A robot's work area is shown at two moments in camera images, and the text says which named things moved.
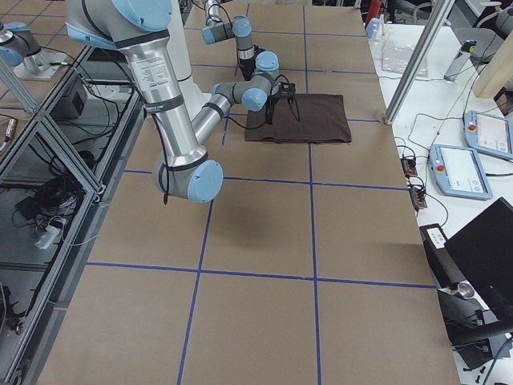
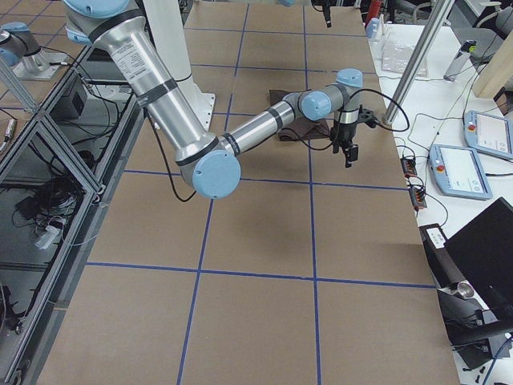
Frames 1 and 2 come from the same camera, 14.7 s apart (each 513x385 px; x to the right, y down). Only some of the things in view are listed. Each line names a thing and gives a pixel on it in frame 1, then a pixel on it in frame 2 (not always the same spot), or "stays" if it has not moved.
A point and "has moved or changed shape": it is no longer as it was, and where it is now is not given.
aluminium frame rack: x=59 y=160 stays
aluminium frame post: x=418 y=62 stays
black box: x=473 y=271 stays
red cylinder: x=373 y=11 stays
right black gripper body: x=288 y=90 → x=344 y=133
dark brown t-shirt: x=322 y=119 has moved or changed shape
